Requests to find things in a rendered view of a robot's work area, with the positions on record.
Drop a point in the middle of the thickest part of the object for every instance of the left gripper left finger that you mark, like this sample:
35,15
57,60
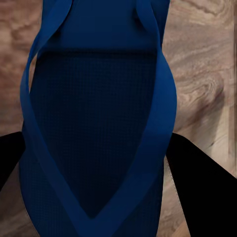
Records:
12,147

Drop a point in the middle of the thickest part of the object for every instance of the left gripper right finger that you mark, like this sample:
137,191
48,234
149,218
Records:
207,192

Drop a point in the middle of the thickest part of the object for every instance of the sandal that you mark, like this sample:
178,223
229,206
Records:
98,119

